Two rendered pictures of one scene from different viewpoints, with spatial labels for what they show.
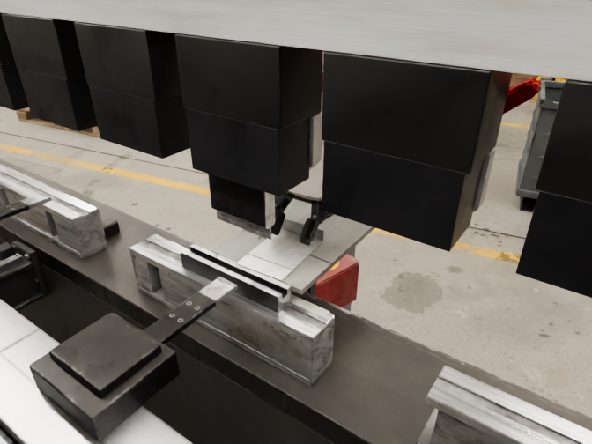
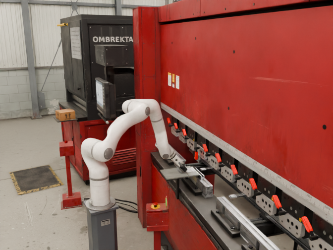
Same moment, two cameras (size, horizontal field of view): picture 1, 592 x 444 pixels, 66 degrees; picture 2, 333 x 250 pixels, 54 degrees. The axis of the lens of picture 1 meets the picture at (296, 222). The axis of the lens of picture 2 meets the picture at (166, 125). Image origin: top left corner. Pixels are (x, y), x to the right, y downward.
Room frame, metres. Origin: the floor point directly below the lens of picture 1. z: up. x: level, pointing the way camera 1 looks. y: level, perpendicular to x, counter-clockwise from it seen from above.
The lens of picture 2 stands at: (2.67, 1.35, 2.03)
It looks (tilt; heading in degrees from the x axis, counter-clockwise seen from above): 15 degrees down; 217
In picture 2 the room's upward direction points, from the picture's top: straight up
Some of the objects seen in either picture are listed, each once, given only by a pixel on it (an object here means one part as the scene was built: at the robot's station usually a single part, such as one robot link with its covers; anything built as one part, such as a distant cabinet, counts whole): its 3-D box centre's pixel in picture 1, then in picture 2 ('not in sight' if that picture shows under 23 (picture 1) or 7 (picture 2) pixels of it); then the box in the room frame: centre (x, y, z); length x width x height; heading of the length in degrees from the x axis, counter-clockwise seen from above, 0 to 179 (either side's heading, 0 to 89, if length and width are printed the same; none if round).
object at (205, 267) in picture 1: (233, 276); (197, 172); (0.58, 0.10, 0.99); 0.20 x 0.03 x 0.03; 55
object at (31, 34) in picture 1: (64, 68); (218, 155); (0.78, 0.38, 1.26); 0.15 x 0.09 x 0.17; 55
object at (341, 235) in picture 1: (301, 234); (179, 172); (0.68, -0.01, 1.00); 0.26 x 0.18 x 0.01; 145
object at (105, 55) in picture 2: not in sight; (112, 85); (0.21, -1.21, 1.53); 0.51 x 0.25 x 0.85; 60
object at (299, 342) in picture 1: (223, 300); (198, 181); (0.59, 0.12, 0.92); 0.39 x 0.06 x 0.10; 55
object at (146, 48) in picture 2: not in sight; (176, 121); (-0.14, -0.62, 1.15); 0.85 x 0.25 x 2.30; 145
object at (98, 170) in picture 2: not in sight; (94, 157); (1.40, -0.15, 1.30); 0.19 x 0.12 x 0.24; 86
